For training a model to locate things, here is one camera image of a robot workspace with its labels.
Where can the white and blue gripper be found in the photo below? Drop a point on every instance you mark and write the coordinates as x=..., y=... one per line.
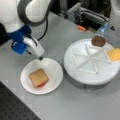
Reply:
x=23, y=41

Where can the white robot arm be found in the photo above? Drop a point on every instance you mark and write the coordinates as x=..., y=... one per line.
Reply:
x=17, y=16

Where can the white paper plate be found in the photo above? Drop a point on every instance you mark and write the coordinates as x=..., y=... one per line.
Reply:
x=52, y=69

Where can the white divided round tray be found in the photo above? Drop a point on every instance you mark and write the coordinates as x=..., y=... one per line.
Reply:
x=88, y=65

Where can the small orange block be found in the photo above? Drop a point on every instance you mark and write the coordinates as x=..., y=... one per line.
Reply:
x=81, y=28

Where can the brown round patty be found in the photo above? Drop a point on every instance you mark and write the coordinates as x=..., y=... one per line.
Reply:
x=98, y=41

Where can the yellow cheese slice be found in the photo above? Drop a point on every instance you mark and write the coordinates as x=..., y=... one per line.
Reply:
x=114, y=54

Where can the grey metal frame fixture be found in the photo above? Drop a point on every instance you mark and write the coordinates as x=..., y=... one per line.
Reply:
x=79, y=14

